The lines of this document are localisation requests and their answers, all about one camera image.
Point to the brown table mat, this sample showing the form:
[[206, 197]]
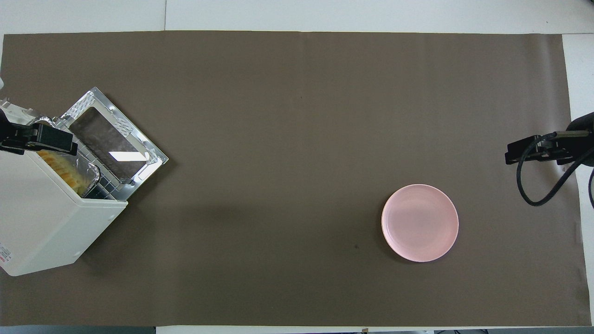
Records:
[[297, 139]]

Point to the golden ridged bread loaf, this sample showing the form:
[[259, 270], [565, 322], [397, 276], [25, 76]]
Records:
[[65, 171]]

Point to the white toaster oven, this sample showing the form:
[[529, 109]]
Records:
[[41, 222]]

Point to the metal glass oven door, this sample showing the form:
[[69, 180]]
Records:
[[111, 144]]

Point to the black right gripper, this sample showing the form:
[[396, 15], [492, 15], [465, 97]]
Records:
[[580, 144]]

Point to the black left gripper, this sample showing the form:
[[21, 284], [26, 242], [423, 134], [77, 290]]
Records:
[[14, 134]]

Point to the pink round plate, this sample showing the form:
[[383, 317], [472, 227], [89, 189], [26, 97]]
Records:
[[420, 222]]

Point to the aluminium foil tray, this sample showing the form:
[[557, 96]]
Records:
[[90, 174]]

